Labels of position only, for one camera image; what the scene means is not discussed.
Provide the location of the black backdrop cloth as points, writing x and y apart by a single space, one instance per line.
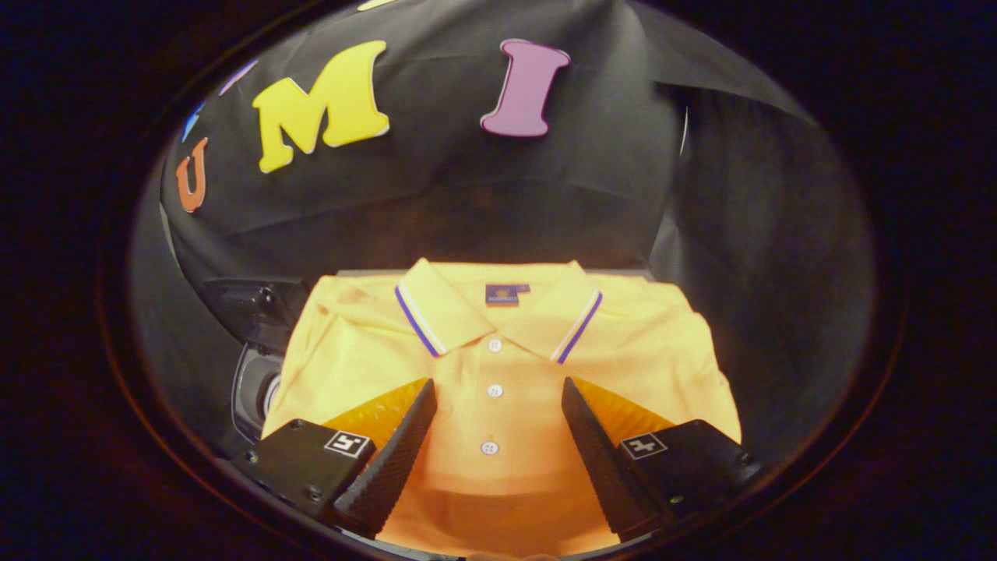
467 202

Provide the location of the orange polo shirt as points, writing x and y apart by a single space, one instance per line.
498 358

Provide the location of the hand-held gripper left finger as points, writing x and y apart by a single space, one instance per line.
393 460

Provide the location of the grey cabinet with dark top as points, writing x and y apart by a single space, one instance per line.
623 273

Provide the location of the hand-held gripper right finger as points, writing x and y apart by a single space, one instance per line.
604 460

